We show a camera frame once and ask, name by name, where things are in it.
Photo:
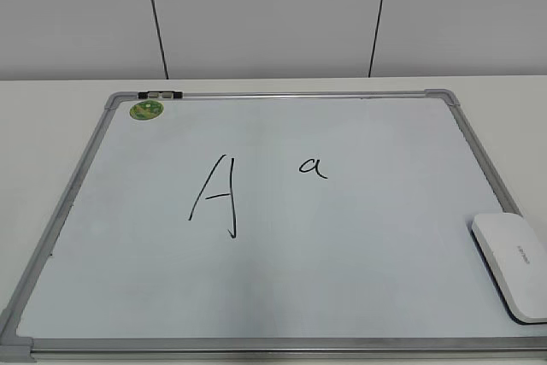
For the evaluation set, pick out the white board with grey frame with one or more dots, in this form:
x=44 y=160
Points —
x=271 y=224

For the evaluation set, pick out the black and silver frame clip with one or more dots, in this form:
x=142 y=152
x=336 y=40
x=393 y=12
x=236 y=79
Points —
x=143 y=95

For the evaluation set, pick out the round green sticker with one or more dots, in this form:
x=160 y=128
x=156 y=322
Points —
x=146 y=110

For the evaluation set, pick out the white board eraser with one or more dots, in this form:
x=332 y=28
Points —
x=517 y=260

